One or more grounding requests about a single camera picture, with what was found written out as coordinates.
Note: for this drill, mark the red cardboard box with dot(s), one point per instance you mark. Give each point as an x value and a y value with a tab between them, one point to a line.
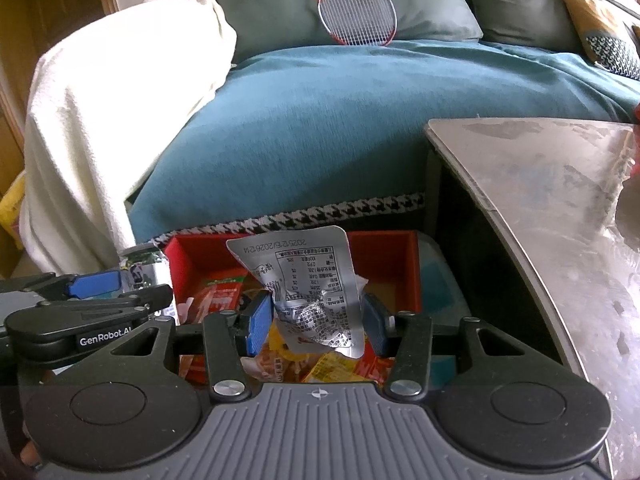
385	260

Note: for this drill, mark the wooden cabinet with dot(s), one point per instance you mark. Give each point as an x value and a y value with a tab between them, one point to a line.
50	10

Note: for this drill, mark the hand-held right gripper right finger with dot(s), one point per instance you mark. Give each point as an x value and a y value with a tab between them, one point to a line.
375	327

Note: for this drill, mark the red snack packet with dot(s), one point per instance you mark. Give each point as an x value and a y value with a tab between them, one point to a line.
220	300

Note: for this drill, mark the silver white snack packet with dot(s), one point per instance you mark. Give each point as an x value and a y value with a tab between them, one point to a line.
310	285

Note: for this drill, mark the red badminton racket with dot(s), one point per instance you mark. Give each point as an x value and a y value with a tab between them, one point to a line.
357	10

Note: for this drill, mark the green white wafer pack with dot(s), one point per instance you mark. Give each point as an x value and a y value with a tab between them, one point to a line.
150	270

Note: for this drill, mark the grey side table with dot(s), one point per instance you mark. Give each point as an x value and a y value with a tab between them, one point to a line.
550	210

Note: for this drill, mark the grey green cushion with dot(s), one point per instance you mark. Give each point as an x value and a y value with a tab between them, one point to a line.
525	15

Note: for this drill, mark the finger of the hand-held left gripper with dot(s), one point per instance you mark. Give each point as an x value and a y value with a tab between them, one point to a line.
95	283
100	307

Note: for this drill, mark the red plastic bag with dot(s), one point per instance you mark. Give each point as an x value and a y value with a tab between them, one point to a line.
637	165

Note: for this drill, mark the red yellow gummy packet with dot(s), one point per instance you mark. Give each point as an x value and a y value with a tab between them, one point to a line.
330	370

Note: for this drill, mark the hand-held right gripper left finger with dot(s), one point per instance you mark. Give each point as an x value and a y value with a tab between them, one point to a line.
257	325

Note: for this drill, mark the white blanket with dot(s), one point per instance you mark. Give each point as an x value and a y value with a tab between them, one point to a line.
100	135

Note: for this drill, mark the patterned pillow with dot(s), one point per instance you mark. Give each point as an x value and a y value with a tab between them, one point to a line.
600	35

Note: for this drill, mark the large green cushion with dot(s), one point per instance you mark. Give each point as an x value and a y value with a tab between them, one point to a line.
435	5

